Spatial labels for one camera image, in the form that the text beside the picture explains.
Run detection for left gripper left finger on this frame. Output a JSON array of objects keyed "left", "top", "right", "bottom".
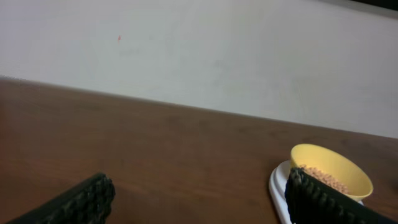
[{"left": 7, "top": 173, "right": 116, "bottom": 224}]

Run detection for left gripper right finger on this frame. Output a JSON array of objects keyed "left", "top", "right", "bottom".
[{"left": 284, "top": 167, "right": 397, "bottom": 224}]

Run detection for soybeans in yellow bowl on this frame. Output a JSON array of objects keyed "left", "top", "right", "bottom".
[{"left": 300, "top": 164, "right": 349, "bottom": 194}]

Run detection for white digital kitchen scale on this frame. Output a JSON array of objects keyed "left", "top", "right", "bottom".
[{"left": 269, "top": 160, "right": 362, "bottom": 223}]

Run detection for pale yellow bowl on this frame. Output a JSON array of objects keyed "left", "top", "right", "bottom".
[{"left": 290, "top": 144, "right": 374, "bottom": 202}]

